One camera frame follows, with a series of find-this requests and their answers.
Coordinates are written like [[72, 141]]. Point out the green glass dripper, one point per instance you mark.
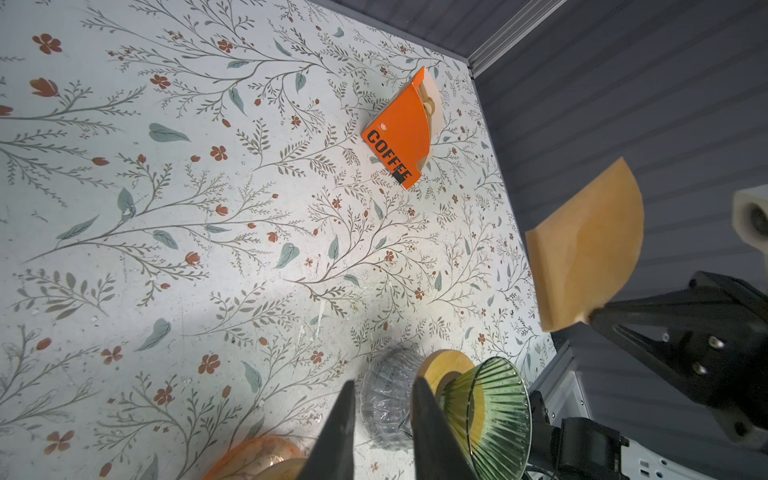
[[488, 411]]

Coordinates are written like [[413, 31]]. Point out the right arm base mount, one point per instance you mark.
[[580, 448]]

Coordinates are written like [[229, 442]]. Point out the orange coffee filter box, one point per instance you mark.
[[401, 135]]

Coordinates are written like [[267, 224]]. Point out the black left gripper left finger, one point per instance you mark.
[[332, 457]]

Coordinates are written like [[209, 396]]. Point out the grey glass carafe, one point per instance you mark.
[[385, 398]]

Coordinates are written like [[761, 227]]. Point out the orange glass carafe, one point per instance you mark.
[[254, 456]]

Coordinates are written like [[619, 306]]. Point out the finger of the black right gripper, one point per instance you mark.
[[708, 341]]

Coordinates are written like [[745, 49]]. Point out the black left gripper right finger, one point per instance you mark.
[[437, 454]]

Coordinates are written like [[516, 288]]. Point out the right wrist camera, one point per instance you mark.
[[749, 216]]

